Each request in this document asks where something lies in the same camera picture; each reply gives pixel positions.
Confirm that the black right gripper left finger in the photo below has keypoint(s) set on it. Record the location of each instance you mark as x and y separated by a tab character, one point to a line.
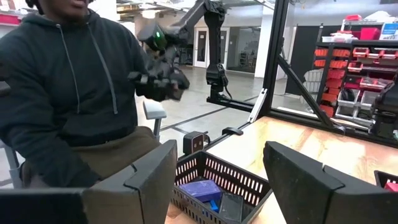
140	193

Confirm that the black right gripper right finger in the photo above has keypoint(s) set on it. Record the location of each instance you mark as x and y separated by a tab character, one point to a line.
304	193

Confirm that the pink plastic case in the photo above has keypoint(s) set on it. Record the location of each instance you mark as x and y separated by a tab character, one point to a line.
391	186

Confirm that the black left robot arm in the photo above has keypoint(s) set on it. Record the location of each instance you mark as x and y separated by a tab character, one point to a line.
385	109

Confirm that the purple blue box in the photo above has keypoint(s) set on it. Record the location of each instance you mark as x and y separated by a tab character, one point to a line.
201	190

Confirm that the black flat case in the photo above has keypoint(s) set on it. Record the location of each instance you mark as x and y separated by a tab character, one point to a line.
231	208

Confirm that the black slotted plastic basket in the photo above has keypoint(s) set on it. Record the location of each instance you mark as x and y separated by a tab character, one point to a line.
224	174
380	178

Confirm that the black table clamp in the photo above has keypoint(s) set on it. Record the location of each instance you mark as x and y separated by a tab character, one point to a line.
232	131

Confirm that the person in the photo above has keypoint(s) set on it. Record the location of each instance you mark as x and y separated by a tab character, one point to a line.
77	81

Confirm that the shelf rack with red bins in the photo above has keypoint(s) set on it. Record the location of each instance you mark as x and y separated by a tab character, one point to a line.
342	68

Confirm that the white glass double door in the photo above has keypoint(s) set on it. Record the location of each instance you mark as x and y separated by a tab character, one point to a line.
201	46

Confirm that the red storage box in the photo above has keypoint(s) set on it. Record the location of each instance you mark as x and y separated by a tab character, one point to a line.
370	33

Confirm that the black table-level camera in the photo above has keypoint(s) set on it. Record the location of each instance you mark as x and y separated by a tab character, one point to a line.
193	142

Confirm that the white frame bracket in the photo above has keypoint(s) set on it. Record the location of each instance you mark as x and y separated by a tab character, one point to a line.
258	104

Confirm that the black aluminium table frame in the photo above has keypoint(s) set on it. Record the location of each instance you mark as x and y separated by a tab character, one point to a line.
275	56

